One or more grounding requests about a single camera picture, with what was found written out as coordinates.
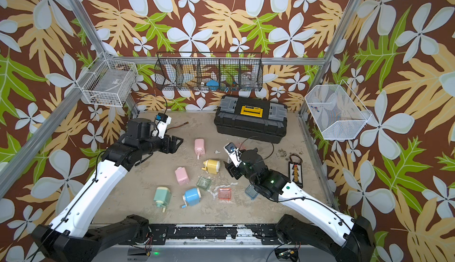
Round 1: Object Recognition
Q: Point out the clear green tray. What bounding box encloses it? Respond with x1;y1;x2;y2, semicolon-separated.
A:
196;177;212;191

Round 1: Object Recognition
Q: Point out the pink sharpener upright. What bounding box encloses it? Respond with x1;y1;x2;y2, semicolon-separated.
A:
194;138;206;160

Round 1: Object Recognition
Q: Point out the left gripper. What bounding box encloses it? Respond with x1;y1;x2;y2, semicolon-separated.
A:
140;132;184;156

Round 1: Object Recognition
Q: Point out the clear red tray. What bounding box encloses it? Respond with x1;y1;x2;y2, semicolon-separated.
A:
218;187;232;201

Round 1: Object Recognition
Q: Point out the white wire basket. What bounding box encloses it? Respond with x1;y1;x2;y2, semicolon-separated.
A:
305;81;372;141
78;53;138;107

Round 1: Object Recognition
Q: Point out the pink sharpener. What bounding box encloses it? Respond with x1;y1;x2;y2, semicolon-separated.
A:
175;167;191;186
194;138;206;160

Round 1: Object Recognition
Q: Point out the black plastic toolbox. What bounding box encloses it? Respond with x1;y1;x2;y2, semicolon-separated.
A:
214;96;287;143

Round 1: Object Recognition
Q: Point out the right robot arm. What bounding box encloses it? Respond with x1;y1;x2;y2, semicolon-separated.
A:
224;143;376;262

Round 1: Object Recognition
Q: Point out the black wire basket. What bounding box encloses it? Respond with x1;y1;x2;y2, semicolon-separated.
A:
154;52;264;92

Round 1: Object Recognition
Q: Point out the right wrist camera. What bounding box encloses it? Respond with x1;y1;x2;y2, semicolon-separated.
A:
224;142;241;167

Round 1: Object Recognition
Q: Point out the black battery holder right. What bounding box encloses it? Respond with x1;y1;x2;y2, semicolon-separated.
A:
289;154;303;188

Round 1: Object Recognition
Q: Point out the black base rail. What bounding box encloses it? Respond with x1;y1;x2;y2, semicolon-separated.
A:
149;224;283;246

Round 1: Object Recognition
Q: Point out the green sharpener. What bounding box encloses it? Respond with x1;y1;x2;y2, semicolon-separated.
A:
154;186;171;213

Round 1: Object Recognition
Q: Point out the yellow pencil sharpener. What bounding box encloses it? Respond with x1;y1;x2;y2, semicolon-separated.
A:
201;160;221;174

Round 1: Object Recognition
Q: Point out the white wire basket left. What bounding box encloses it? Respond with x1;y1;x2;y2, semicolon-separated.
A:
78;53;138;107

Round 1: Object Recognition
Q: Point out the clear blue tray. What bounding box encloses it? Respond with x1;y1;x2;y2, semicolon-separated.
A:
245;184;258;200

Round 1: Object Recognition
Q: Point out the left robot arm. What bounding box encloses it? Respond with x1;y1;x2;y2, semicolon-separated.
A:
32;113;183;262

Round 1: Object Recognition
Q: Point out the white wire basket right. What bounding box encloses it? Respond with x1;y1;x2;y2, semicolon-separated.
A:
305;81;372;141

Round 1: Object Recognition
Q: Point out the blue pencil sharpener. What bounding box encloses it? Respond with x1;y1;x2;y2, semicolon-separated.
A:
181;187;201;208

